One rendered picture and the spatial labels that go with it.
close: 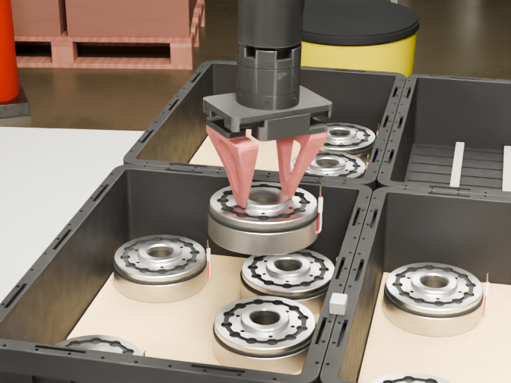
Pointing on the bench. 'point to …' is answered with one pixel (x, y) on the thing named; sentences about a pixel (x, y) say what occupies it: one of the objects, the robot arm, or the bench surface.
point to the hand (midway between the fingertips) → (264, 193)
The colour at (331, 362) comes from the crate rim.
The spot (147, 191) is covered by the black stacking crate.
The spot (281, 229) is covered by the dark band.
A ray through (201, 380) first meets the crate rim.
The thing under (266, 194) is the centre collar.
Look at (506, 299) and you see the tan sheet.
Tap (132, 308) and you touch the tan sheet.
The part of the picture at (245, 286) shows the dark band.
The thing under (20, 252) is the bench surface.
